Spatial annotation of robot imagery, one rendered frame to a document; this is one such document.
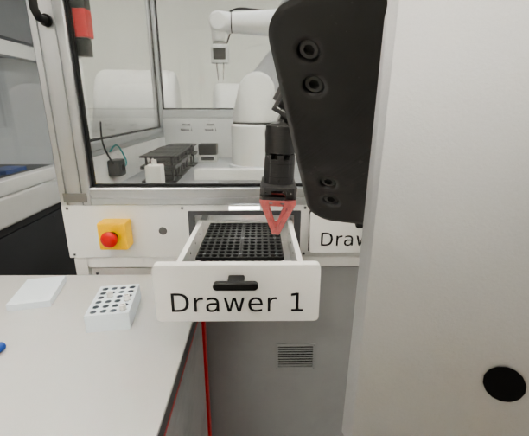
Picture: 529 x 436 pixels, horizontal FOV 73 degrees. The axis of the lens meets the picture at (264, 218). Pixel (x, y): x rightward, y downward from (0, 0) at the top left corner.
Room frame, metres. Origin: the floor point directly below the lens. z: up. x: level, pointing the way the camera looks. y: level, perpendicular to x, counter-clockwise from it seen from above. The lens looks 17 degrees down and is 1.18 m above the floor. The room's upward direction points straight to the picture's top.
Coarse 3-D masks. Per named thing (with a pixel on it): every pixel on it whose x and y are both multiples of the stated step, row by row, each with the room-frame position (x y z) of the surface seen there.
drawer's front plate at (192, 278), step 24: (168, 264) 0.56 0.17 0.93; (192, 264) 0.56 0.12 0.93; (216, 264) 0.56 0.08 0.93; (240, 264) 0.56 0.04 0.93; (264, 264) 0.56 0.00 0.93; (288, 264) 0.56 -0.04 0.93; (312, 264) 0.56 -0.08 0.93; (168, 288) 0.55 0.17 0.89; (192, 288) 0.56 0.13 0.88; (264, 288) 0.56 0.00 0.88; (288, 288) 0.56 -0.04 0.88; (312, 288) 0.56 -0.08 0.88; (168, 312) 0.55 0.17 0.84; (192, 312) 0.56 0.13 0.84; (216, 312) 0.56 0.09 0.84; (240, 312) 0.56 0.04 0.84; (264, 312) 0.56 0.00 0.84; (288, 312) 0.56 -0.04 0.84; (312, 312) 0.56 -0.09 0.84
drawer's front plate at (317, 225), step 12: (312, 216) 0.87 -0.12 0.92; (312, 228) 0.87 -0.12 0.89; (324, 228) 0.87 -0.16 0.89; (336, 228) 0.87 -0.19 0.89; (348, 228) 0.87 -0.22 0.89; (360, 228) 0.87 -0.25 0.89; (312, 240) 0.87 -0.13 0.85; (324, 240) 0.87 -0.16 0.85; (348, 240) 0.87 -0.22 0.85; (312, 252) 0.87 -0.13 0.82; (324, 252) 0.87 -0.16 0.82; (336, 252) 0.87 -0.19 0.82; (348, 252) 0.87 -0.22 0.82
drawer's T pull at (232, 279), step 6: (228, 276) 0.55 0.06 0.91; (234, 276) 0.55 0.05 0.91; (240, 276) 0.55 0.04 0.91; (216, 282) 0.52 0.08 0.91; (222, 282) 0.52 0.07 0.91; (228, 282) 0.52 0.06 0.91; (234, 282) 0.52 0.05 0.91; (240, 282) 0.52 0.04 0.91; (246, 282) 0.52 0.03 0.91; (252, 282) 0.52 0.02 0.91; (216, 288) 0.52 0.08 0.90; (222, 288) 0.52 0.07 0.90; (228, 288) 0.52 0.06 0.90; (234, 288) 0.52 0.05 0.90; (240, 288) 0.52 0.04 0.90; (246, 288) 0.52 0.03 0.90; (252, 288) 0.52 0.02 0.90
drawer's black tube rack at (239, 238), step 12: (216, 228) 0.84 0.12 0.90; (228, 228) 0.84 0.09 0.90; (240, 228) 0.84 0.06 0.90; (252, 228) 0.84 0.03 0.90; (264, 228) 0.84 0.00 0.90; (204, 240) 0.75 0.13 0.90; (216, 240) 0.75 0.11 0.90; (228, 240) 0.75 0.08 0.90; (240, 240) 0.75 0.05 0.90; (252, 240) 0.75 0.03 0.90; (264, 240) 0.75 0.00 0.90; (276, 240) 0.75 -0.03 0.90; (204, 252) 0.68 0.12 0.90; (216, 252) 0.69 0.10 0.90; (228, 252) 0.69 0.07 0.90; (240, 252) 0.68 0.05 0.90; (252, 252) 0.69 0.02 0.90; (264, 252) 0.69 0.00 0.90; (276, 252) 0.68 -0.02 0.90
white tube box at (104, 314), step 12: (108, 288) 0.72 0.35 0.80; (120, 288) 0.72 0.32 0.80; (132, 288) 0.72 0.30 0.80; (96, 300) 0.66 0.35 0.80; (108, 300) 0.67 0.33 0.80; (120, 300) 0.67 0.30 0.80; (132, 300) 0.66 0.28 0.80; (96, 312) 0.62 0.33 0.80; (108, 312) 0.62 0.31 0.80; (120, 312) 0.62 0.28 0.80; (132, 312) 0.65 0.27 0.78; (96, 324) 0.61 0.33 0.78; (108, 324) 0.61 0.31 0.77; (120, 324) 0.61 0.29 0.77
